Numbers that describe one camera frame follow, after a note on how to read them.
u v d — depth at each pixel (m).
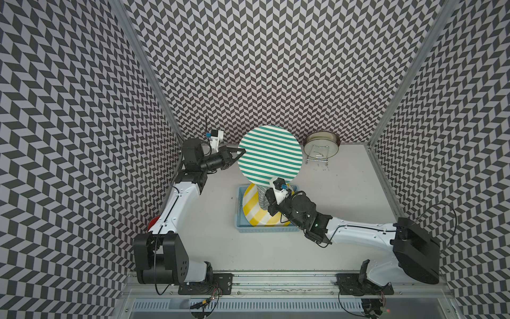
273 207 0.65
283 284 0.74
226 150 0.66
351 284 0.73
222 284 0.72
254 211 0.87
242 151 0.73
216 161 0.66
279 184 0.61
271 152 0.79
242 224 0.88
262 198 0.72
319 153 1.10
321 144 1.00
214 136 0.71
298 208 0.57
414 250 0.42
